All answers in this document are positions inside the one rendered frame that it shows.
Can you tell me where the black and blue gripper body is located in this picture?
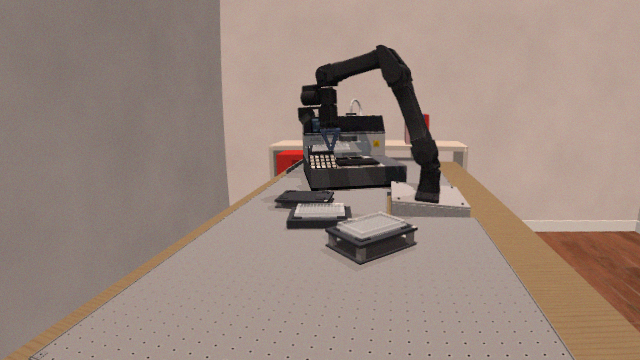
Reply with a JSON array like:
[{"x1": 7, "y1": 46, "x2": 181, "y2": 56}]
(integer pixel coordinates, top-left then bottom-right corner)
[{"x1": 320, "y1": 105, "x2": 340, "y2": 130}]

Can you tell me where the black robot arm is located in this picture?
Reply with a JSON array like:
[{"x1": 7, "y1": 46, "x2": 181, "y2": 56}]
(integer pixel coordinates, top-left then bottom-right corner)
[{"x1": 298, "y1": 45, "x2": 441, "y2": 204}]

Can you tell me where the white well plate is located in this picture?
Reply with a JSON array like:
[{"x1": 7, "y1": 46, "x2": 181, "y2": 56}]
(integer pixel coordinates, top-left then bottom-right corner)
[
  {"x1": 336, "y1": 212, "x2": 407, "y2": 240},
  {"x1": 312, "y1": 144, "x2": 350, "y2": 152},
  {"x1": 294, "y1": 203, "x2": 345, "y2": 218}
]

